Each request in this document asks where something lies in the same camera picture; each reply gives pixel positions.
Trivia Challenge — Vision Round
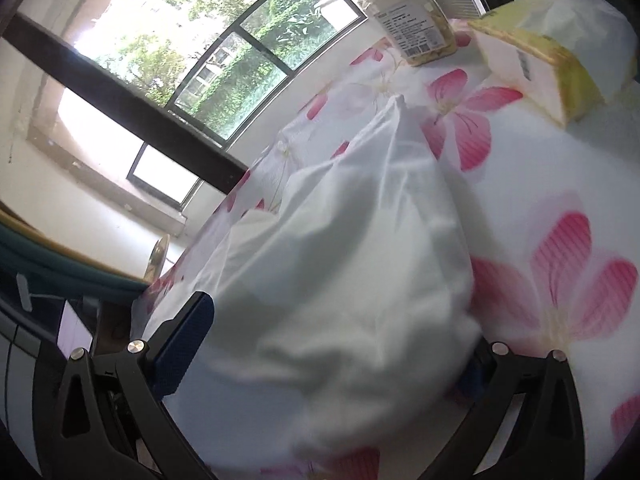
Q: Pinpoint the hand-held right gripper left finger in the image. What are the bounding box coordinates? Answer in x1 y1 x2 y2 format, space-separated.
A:
32 291 218 480

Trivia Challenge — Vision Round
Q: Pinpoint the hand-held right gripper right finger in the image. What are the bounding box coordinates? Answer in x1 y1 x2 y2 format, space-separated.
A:
420 337 586 480

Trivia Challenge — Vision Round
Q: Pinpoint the large white garment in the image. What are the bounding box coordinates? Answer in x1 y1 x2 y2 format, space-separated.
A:
145 94 483 463

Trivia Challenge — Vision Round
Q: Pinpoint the tablet with lit screen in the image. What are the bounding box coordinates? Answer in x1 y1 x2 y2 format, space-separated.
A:
57 300 96 356

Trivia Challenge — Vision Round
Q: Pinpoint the teal curtain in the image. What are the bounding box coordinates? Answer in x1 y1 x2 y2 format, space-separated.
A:
0 205 146 301

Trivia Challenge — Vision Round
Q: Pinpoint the white desk lamp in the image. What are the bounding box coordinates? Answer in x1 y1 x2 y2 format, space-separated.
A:
15 274 66 311

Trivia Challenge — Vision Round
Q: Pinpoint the pink floral bed sheet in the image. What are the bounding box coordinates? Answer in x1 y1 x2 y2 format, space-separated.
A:
132 15 640 480

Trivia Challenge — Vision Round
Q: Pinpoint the yellow tissue pack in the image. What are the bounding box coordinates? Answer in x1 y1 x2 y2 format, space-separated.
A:
467 0 638 128

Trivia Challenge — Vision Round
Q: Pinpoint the clear plastic snack jar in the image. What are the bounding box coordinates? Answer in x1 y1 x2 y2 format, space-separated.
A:
346 0 458 67

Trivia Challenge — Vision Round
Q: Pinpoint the black balcony window frame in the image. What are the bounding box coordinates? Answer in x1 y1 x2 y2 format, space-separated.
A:
125 0 368 211

